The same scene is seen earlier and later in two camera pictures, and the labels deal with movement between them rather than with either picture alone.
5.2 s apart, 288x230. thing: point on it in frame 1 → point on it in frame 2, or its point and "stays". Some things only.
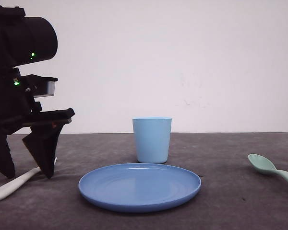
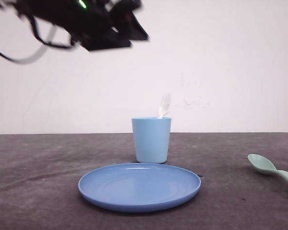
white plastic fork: x=15 y=183 → x=165 y=104
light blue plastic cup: x=152 y=138 stays
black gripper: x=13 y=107 → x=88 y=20
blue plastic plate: x=138 y=187 stays
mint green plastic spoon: x=263 y=165 stays
